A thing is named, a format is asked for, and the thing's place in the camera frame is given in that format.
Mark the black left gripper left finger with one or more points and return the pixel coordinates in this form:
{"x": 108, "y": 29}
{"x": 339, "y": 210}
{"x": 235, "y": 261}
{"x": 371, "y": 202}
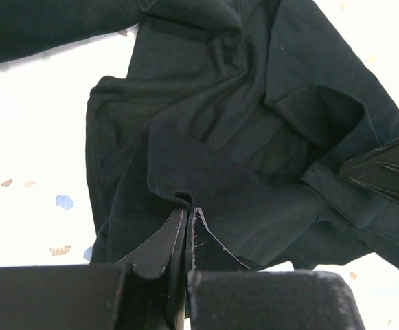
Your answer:
{"x": 144, "y": 290}

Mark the folded black t-shirt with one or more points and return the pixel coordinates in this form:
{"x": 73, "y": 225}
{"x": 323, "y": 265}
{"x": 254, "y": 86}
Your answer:
{"x": 30, "y": 27}

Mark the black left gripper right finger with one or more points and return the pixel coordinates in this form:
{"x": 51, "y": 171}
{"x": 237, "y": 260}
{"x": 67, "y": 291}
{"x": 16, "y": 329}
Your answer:
{"x": 223, "y": 293}

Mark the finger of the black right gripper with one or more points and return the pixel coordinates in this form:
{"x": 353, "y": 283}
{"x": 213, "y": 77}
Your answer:
{"x": 377, "y": 170}

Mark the black t-shirt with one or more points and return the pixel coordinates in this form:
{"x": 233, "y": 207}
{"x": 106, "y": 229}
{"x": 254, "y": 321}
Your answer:
{"x": 30, "y": 27}
{"x": 247, "y": 110}

